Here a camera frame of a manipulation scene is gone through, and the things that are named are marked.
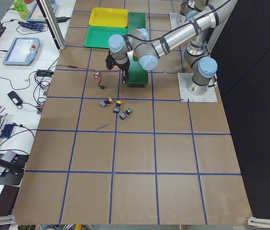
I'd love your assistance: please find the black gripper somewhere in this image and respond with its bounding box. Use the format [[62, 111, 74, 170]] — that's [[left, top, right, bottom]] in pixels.
[[115, 56, 130, 84]]

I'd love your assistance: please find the yellow push button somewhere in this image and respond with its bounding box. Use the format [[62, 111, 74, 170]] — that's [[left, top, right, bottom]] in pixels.
[[100, 97, 113, 108], [113, 100, 122, 114]]

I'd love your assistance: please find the green push button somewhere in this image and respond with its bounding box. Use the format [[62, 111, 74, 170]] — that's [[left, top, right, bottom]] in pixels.
[[119, 108, 132, 120]]

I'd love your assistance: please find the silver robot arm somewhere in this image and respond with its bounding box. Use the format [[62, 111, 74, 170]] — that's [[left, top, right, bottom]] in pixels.
[[180, 0, 209, 20], [106, 0, 236, 95]]

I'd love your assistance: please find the green conveyor belt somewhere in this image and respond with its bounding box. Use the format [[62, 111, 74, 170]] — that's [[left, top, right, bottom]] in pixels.
[[126, 12, 148, 87]]

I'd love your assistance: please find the small motor controller board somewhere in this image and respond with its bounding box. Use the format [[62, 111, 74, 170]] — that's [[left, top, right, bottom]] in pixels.
[[94, 72, 101, 78]]

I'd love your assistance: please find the green plastic tray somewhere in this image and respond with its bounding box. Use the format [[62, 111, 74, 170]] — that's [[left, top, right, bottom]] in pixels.
[[84, 26, 128, 48]]

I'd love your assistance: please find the yellow plastic tray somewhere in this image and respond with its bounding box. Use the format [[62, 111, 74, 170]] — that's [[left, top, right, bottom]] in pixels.
[[89, 7, 129, 28]]

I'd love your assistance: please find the black power adapter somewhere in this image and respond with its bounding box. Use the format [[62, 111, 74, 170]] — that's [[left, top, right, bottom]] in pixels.
[[36, 69, 54, 77]]

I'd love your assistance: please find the patterned fabric pouch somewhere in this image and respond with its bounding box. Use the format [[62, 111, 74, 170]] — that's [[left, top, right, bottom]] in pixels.
[[18, 21, 45, 32]]

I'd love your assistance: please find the teach pendant near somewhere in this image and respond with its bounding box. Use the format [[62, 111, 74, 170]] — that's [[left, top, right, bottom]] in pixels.
[[2, 37, 40, 66]]

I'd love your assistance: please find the teach pendant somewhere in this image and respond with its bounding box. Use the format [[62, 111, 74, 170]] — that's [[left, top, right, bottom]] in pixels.
[[2, 37, 40, 66], [26, 0, 57, 24]]

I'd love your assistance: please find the teach pendant far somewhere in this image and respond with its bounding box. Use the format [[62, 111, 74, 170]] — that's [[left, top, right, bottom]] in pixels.
[[26, 0, 57, 24]]

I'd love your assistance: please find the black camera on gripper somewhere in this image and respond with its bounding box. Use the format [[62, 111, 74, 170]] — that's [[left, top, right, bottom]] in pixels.
[[105, 54, 115, 70]]

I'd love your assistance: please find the red black power wire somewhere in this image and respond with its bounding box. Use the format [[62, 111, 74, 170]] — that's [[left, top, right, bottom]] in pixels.
[[53, 64, 123, 88]]

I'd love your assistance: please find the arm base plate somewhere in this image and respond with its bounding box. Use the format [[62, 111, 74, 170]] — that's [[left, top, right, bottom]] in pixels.
[[178, 73, 218, 103], [169, 13, 186, 30]]

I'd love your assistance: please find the aluminium frame post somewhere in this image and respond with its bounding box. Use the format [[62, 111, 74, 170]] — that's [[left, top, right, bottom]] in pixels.
[[36, 0, 66, 50]]

